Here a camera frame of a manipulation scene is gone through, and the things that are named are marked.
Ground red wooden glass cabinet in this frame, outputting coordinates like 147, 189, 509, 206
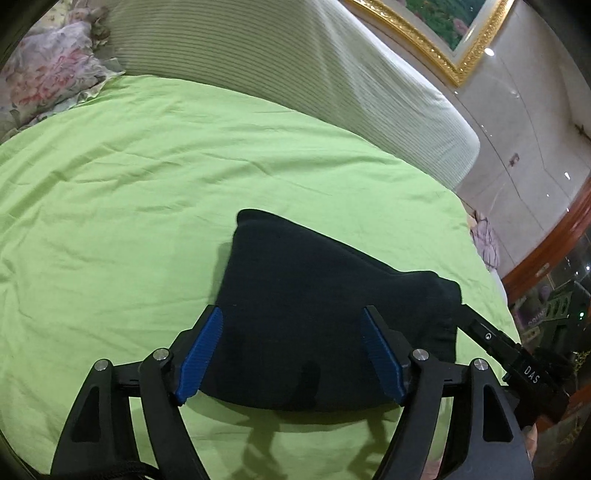
503, 180, 590, 479

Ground white striped headboard cover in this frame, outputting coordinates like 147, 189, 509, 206
106, 1, 480, 188

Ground black fleece pants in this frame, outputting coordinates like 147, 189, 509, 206
201, 209, 462, 412

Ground light green bed sheet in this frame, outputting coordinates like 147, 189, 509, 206
1, 76, 517, 473

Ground gold framed landscape painting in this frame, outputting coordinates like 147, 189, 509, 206
345, 0, 514, 87

